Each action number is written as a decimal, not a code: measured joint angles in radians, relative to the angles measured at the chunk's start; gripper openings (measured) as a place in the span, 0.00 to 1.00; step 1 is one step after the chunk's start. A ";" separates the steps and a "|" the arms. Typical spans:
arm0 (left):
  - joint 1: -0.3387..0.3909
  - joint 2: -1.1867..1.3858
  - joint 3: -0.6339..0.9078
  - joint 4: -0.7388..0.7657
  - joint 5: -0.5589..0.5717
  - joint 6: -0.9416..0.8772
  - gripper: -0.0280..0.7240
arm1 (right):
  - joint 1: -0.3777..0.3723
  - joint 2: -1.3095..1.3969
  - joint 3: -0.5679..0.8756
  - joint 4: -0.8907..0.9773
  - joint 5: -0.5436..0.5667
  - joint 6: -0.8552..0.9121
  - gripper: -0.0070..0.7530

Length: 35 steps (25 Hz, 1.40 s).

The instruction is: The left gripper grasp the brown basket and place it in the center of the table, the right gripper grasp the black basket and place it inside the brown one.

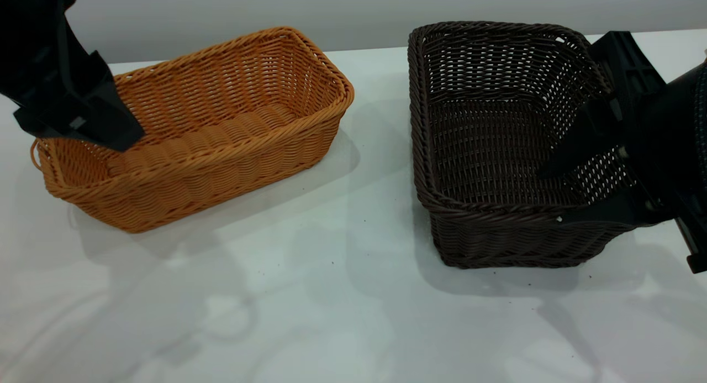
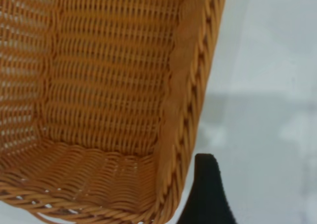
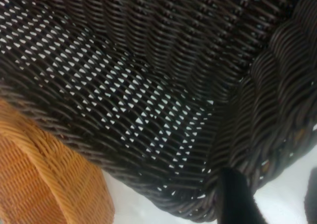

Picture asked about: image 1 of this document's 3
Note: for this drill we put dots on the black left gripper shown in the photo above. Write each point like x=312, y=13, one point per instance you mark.
x=38, y=51

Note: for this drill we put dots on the dark brown woven wicker basket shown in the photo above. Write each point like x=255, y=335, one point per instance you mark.
x=486, y=239

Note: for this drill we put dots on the orange woven wicker basket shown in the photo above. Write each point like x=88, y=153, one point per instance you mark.
x=221, y=173

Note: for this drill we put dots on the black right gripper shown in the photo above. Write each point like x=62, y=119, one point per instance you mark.
x=674, y=151

